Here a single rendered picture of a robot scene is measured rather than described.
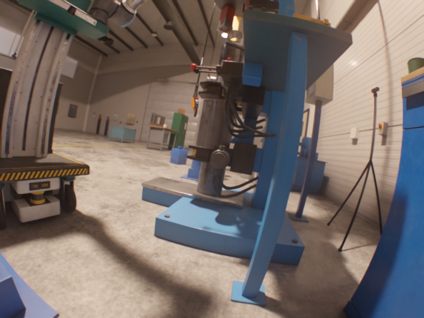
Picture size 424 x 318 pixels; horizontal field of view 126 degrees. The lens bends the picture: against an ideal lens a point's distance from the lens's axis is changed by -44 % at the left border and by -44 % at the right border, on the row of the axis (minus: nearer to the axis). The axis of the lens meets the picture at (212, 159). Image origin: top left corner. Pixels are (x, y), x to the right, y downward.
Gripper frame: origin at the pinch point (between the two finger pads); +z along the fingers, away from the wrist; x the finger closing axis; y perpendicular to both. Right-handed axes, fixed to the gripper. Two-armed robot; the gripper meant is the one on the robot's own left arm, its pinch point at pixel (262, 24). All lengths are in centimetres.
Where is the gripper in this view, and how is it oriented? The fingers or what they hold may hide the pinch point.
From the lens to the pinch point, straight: 87.5
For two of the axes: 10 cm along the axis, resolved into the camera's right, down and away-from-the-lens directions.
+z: -1.7, 9.8, 0.7
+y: 1.6, -0.4, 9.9
